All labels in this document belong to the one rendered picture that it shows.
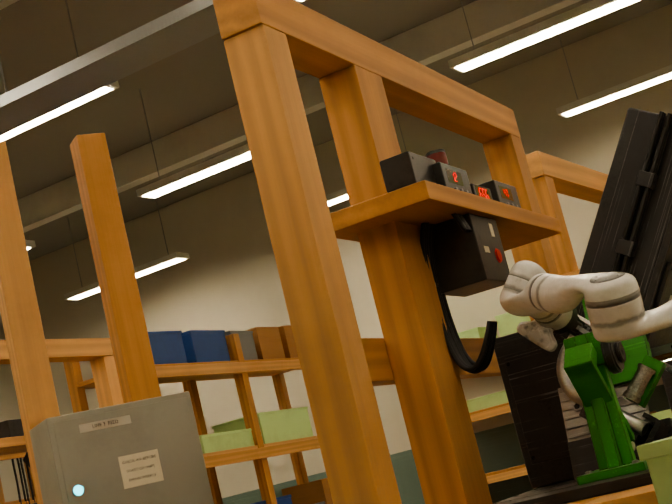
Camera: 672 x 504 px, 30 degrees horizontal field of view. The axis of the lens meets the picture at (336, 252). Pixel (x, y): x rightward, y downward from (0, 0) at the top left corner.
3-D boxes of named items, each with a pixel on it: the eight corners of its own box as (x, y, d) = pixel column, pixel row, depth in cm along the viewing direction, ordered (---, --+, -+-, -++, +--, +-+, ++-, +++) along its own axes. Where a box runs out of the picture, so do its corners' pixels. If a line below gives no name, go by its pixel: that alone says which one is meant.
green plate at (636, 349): (664, 383, 261) (643, 291, 270) (652, 374, 255) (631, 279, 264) (612, 396, 266) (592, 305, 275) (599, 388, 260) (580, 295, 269)
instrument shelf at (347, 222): (562, 232, 326) (558, 218, 327) (429, 198, 246) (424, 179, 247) (475, 260, 336) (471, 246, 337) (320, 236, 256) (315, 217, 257)
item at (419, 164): (444, 190, 270) (436, 159, 271) (416, 182, 256) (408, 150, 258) (415, 200, 273) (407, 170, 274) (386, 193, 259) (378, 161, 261)
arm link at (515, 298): (488, 305, 239) (523, 312, 226) (506, 263, 240) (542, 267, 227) (517, 319, 242) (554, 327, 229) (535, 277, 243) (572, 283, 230)
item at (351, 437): (613, 467, 346) (520, 138, 364) (391, 548, 213) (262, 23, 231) (582, 475, 349) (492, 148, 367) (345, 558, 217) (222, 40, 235)
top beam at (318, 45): (521, 138, 364) (513, 109, 366) (261, 22, 231) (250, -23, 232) (493, 148, 368) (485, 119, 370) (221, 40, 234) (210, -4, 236)
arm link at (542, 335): (517, 333, 254) (505, 325, 249) (547, 286, 254) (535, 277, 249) (552, 354, 249) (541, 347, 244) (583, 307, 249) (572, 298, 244)
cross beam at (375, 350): (543, 369, 347) (534, 337, 348) (329, 384, 231) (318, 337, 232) (526, 373, 349) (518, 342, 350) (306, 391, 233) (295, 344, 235)
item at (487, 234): (514, 282, 281) (497, 218, 284) (488, 278, 266) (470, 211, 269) (464, 297, 286) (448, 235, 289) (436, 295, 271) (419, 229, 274)
